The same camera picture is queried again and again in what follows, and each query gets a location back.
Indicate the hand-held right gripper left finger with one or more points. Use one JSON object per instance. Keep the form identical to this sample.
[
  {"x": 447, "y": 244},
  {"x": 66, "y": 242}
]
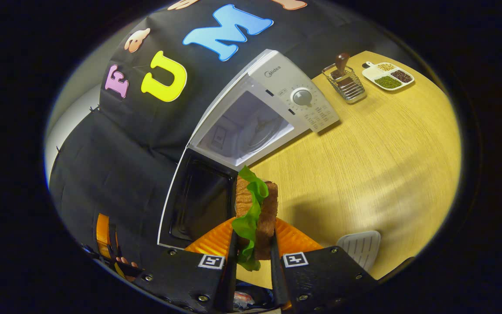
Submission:
[{"x": 231, "y": 270}]

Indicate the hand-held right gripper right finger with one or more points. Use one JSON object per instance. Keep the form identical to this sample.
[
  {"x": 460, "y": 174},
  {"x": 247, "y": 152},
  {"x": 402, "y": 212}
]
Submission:
[{"x": 277, "y": 279}]

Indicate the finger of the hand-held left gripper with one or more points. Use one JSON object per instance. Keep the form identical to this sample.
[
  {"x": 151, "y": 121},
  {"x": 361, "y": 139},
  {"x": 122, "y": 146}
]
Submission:
[{"x": 103, "y": 235}]

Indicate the lettuce sandwich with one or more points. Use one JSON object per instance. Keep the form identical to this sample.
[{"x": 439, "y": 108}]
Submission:
[{"x": 268, "y": 218}]

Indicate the white microwave oven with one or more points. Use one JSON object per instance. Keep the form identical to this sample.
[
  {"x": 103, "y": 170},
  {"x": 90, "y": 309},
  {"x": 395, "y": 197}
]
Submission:
[{"x": 277, "y": 78}]

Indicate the white rectangular plate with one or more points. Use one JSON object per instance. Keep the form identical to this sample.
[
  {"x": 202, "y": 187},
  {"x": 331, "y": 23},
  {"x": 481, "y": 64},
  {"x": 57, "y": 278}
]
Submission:
[{"x": 360, "y": 248}]

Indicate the white divided dish with beans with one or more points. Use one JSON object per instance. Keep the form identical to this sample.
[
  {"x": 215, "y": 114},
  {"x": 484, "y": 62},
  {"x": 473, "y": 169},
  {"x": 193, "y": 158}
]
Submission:
[{"x": 388, "y": 81}]

